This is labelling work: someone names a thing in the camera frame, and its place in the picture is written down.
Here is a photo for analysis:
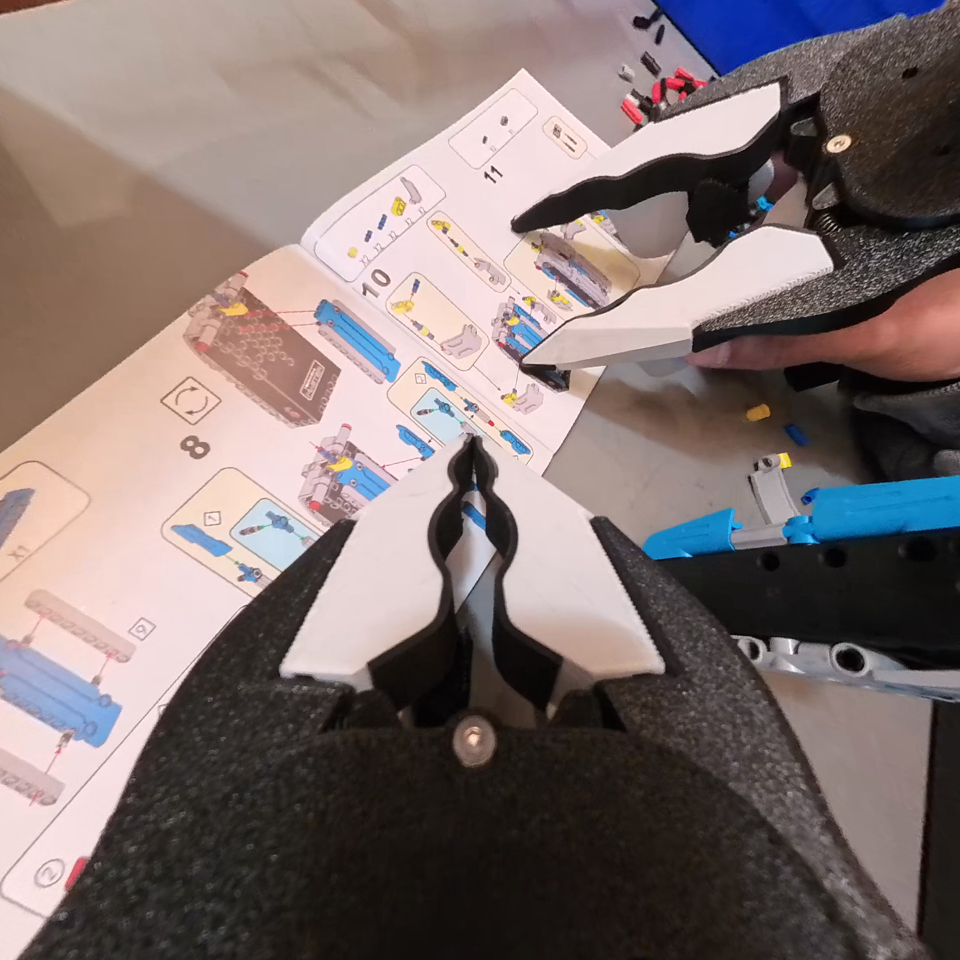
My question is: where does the pile of small toy bricks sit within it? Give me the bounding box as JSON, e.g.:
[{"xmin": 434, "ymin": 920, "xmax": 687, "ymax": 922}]
[{"xmin": 615, "ymin": 4, "xmax": 713, "ymax": 124}]

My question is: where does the person's right forearm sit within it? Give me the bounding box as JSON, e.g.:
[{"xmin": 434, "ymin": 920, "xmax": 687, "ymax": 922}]
[{"xmin": 847, "ymin": 383, "xmax": 960, "ymax": 481}]

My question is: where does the grey desk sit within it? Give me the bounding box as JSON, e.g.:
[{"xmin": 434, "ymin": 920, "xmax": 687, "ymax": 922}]
[{"xmin": 0, "ymin": 0, "xmax": 960, "ymax": 960}]

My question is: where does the person's right hand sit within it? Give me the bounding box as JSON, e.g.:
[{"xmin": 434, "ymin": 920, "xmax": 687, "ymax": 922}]
[{"xmin": 693, "ymin": 270, "xmax": 960, "ymax": 393}]

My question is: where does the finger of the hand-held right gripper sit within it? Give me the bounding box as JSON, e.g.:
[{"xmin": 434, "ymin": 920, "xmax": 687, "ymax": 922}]
[
  {"xmin": 510, "ymin": 83, "xmax": 790, "ymax": 236},
  {"xmin": 517, "ymin": 225, "xmax": 835, "ymax": 375}
]

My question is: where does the brick instruction booklet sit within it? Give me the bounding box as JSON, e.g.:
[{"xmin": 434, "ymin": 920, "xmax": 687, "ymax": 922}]
[{"xmin": 0, "ymin": 68, "xmax": 705, "ymax": 915}]

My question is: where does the blue plastic bin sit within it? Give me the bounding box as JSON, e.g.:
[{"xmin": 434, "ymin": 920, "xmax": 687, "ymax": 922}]
[{"xmin": 661, "ymin": 0, "xmax": 960, "ymax": 76}]

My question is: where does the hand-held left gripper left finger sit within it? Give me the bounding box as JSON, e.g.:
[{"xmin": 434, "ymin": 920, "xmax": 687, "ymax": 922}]
[{"xmin": 280, "ymin": 435, "xmax": 478, "ymax": 708}]

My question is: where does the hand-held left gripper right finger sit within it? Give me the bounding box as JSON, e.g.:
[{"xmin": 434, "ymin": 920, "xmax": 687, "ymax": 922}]
[{"xmin": 474, "ymin": 439, "xmax": 667, "ymax": 708}]

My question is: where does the grey blue toy brick assembly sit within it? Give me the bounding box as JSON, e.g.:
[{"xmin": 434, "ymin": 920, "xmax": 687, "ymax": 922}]
[{"xmin": 643, "ymin": 476, "xmax": 960, "ymax": 705}]

